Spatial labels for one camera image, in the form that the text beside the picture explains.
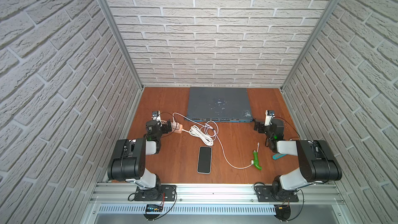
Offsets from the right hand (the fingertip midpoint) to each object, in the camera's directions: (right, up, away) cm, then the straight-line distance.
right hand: (258, 118), depth 95 cm
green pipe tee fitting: (-6, -22, -13) cm, 27 cm away
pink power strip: (-50, -7, -3) cm, 51 cm away
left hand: (-62, +1, -1) cm, 62 cm away
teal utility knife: (+8, -20, -9) cm, 23 cm away
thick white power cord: (-39, -7, -3) cm, 40 cm away
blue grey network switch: (-19, +9, +11) cm, 24 cm away
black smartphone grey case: (-34, -24, -14) cm, 44 cm away
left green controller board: (-58, -39, -24) cm, 74 cm away
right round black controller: (+2, -41, -25) cm, 48 cm away
